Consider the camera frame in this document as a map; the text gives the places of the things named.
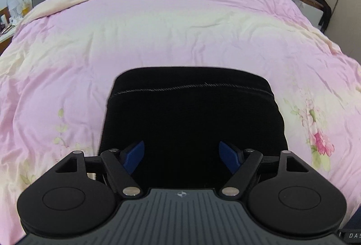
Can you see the clear glass lamp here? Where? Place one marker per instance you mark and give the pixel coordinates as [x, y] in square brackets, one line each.
[14, 7]

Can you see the pink floral duvet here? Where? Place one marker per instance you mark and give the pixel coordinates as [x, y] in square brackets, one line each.
[169, 25]

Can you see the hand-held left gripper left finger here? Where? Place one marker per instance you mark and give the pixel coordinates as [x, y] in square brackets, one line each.
[134, 155]

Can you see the yellow bottle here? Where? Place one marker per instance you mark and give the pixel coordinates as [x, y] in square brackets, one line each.
[25, 7]

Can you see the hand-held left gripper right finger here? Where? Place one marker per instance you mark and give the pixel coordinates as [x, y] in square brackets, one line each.
[229, 156]

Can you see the wooden bedside cabinet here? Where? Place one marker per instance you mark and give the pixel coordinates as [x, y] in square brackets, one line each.
[5, 33]

